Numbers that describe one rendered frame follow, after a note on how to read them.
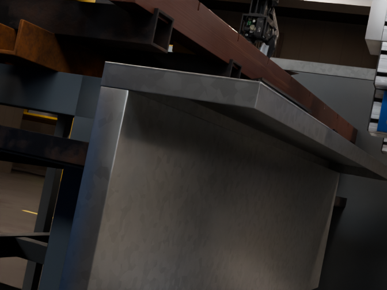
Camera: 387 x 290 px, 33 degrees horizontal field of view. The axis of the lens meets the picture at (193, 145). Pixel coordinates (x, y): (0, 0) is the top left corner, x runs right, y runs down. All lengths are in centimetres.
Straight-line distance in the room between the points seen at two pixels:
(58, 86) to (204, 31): 25
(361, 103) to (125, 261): 166
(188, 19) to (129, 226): 33
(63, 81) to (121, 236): 27
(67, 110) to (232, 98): 32
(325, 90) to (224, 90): 171
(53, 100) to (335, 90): 158
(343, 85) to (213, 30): 138
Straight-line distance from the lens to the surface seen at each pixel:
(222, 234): 114
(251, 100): 70
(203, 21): 103
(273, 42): 173
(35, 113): 1046
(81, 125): 94
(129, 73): 77
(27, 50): 92
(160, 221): 91
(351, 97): 239
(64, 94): 96
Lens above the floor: 57
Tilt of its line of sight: 2 degrees up
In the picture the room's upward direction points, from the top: 11 degrees clockwise
